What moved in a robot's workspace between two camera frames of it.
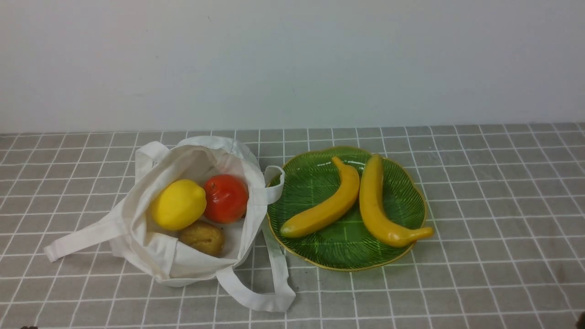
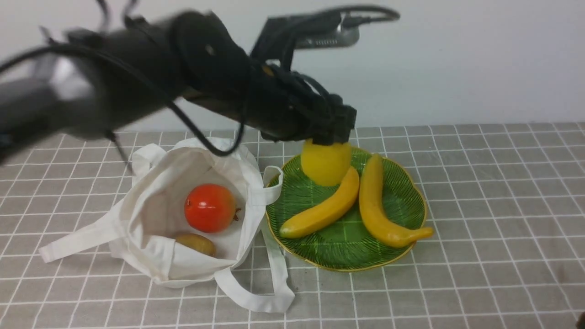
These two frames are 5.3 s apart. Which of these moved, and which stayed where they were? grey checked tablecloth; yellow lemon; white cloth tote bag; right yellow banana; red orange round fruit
Moved: yellow lemon; red orange round fruit
Stayed: white cloth tote bag; grey checked tablecloth; right yellow banana
